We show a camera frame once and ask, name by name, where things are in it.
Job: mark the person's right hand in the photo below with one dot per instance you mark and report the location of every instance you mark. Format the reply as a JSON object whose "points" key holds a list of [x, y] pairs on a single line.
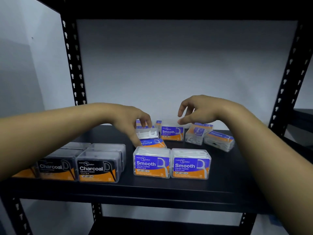
{"points": [[207, 108]]}

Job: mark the person's left hand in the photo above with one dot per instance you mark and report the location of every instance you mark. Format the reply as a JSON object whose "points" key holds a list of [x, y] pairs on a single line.
{"points": [[124, 117]]}

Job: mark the person's right thumb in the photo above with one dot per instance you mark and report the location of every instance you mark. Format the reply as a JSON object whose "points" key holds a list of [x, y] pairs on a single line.
{"points": [[187, 119]]}

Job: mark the person's right middle finger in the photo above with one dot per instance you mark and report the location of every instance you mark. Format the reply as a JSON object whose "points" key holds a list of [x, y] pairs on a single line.
{"points": [[190, 112]]}

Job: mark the person's left thumb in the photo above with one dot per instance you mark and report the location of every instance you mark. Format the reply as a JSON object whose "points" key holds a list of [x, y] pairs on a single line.
{"points": [[135, 138]]}

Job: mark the blue-label dental flosser box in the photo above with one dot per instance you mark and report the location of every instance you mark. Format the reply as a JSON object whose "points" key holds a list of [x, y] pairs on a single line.
{"points": [[149, 133]]}

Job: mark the person's left forearm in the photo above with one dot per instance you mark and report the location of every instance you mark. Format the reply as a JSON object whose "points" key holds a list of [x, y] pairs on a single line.
{"points": [[53, 134]]}

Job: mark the person's right forearm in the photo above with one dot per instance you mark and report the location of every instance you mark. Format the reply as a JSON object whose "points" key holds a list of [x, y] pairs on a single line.
{"points": [[269, 163]]}

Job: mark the black-label charcoal flosser box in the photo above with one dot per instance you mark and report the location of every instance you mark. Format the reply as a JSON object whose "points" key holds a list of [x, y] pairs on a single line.
{"points": [[97, 168], [111, 147], [57, 167], [24, 173], [75, 145]]}

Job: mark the cluster of blue flosser boxes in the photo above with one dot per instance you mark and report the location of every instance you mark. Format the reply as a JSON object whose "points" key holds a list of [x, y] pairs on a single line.
{"points": [[190, 166]]}

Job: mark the black metal shelving rack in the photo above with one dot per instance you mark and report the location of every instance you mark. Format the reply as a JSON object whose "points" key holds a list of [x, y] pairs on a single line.
{"points": [[232, 183], [303, 118]]}

